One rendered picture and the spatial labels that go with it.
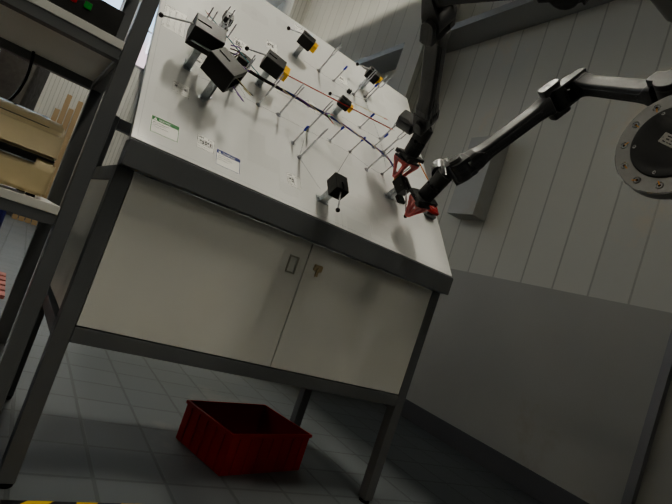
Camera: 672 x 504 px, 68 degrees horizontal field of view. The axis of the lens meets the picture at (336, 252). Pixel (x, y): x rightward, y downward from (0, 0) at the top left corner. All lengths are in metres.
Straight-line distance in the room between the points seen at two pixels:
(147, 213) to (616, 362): 2.33
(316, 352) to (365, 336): 0.19
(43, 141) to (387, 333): 1.17
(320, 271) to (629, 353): 1.79
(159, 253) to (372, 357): 0.81
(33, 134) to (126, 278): 0.39
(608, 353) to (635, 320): 0.21
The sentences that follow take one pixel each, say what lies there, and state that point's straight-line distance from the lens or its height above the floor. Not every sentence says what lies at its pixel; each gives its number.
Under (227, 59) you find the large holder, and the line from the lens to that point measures 1.47.
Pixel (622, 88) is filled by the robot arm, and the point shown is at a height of 1.47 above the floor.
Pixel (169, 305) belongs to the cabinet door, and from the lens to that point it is 1.39.
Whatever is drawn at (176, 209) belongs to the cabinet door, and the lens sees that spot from 1.36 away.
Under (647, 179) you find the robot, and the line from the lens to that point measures 1.08.
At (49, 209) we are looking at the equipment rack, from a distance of 1.27.
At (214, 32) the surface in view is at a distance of 1.53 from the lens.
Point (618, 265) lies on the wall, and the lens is 3.04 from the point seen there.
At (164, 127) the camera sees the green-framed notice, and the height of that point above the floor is 0.93.
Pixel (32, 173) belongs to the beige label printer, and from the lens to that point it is 1.30.
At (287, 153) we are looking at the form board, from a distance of 1.59.
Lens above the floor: 0.69
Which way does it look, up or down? 4 degrees up
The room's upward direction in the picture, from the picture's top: 19 degrees clockwise
